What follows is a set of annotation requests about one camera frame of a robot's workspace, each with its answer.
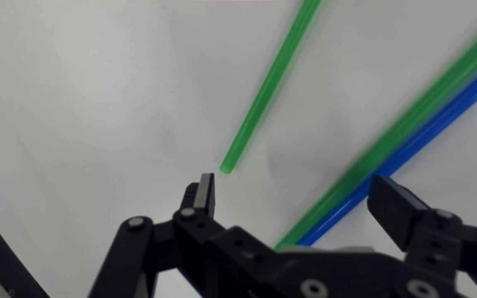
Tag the green plastic straw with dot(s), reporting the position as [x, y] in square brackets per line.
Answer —
[415, 118]
[266, 88]

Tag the blue plastic straw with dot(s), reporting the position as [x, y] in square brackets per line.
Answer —
[460, 108]

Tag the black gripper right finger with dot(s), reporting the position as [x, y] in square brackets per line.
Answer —
[398, 212]

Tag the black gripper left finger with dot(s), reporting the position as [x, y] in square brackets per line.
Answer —
[140, 258]

